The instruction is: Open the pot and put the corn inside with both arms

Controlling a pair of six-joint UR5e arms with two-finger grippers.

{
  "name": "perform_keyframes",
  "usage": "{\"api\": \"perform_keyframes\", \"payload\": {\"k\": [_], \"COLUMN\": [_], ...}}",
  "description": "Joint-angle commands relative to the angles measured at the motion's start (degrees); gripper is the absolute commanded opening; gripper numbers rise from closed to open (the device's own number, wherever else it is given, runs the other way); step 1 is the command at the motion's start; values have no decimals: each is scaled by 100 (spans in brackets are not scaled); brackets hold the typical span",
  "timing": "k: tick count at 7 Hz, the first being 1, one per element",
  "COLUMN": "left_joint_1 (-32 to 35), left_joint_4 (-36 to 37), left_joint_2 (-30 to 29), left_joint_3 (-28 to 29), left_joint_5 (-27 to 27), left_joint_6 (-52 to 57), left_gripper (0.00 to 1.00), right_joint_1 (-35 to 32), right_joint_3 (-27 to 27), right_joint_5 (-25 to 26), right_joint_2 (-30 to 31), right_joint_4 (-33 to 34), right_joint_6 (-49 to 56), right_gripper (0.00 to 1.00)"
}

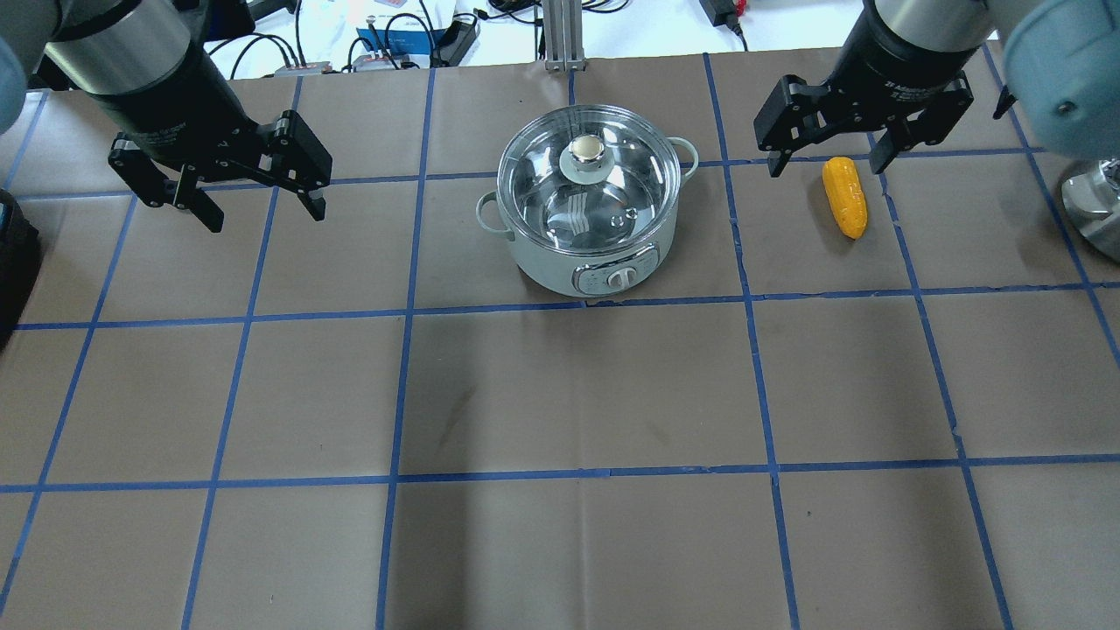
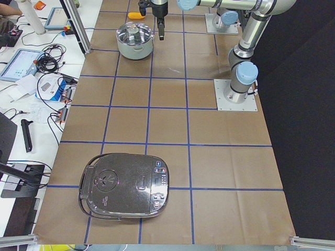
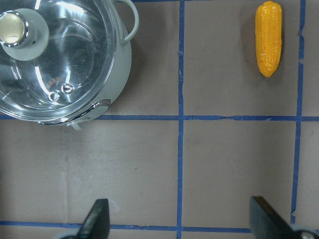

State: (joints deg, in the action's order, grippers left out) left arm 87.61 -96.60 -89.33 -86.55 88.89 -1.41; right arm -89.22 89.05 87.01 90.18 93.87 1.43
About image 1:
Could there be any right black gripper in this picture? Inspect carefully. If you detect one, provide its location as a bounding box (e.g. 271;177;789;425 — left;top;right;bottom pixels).
753;10;976;179

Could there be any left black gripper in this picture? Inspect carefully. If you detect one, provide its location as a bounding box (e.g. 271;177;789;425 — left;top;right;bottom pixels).
108;53;333;233

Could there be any yellow corn cob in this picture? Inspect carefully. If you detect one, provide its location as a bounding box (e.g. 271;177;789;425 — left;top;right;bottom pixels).
822;156;869;241

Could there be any glass pot lid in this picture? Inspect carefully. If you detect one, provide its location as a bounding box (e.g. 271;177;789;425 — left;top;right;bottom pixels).
495;104;699;256

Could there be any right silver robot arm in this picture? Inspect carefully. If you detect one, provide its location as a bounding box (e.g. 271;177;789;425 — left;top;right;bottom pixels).
752;1;1119;260

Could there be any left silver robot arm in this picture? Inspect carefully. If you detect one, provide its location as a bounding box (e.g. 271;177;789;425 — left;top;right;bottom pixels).
3;1;333;233

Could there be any pale green electric pot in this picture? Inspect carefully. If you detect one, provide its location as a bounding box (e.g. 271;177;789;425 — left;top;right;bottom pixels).
473;104;699;298

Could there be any grey usb hub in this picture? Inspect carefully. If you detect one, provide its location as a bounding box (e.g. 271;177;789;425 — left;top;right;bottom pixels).
272;61;333;77

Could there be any black power adapter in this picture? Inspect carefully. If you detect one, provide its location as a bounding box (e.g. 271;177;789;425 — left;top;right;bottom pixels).
699;0;752;52

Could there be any blue white box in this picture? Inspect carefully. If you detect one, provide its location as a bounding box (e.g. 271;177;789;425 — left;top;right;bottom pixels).
355;4;459;67

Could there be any brown paper table cover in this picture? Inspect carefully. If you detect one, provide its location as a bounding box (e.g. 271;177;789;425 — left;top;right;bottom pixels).
1;45;1119;629

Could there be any aluminium frame post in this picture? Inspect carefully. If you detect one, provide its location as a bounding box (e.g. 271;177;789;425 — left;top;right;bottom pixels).
540;0;585;73

